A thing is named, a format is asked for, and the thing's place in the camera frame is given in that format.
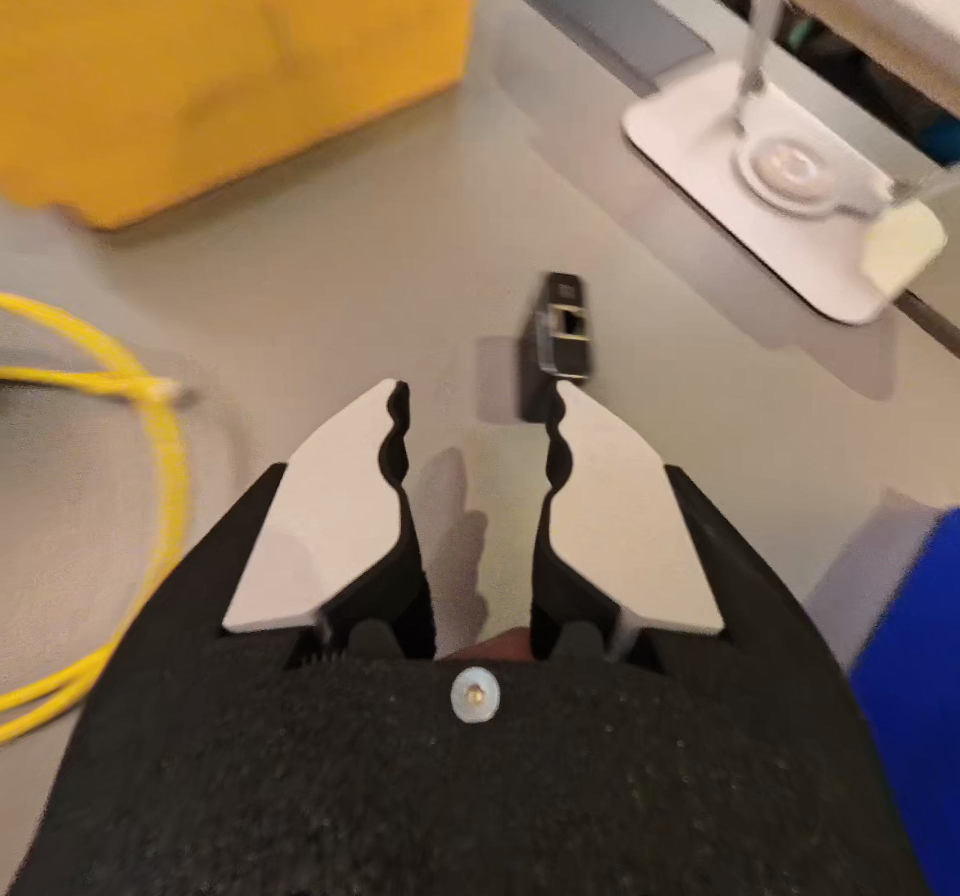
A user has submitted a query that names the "yellow ethernet cable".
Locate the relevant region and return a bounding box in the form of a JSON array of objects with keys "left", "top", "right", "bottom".
[{"left": 0, "top": 292, "right": 198, "bottom": 745}]

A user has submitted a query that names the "black desk mat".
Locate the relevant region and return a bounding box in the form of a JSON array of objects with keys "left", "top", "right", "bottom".
[{"left": 489, "top": 0, "right": 715, "bottom": 96}]

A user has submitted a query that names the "black ethernet adapter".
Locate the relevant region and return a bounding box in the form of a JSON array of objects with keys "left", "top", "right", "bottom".
[{"left": 517, "top": 271, "right": 595, "bottom": 425}]

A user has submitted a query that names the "yellow plastic bin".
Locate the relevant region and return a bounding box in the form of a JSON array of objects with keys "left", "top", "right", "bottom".
[{"left": 0, "top": 0, "right": 490, "bottom": 231}]

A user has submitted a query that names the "white board stand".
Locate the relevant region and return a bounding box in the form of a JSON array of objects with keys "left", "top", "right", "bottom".
[{"left": 621, "top": 0, "right": 960, "bottom": 327}]

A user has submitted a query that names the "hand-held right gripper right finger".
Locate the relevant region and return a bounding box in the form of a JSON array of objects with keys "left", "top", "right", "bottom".
[{"left": 531, "top": 380, "right": 727, "bottom": 661}]

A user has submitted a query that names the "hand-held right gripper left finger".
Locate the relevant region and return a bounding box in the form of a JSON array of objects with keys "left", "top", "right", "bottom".
[{"left": 221, "top": 379, "right": 436, "bottom": 661}]

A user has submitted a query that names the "blue plastic bin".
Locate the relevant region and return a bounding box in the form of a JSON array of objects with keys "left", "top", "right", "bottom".
[{"left": 847, "top": 505, "right": 960, "bottom": 896}]

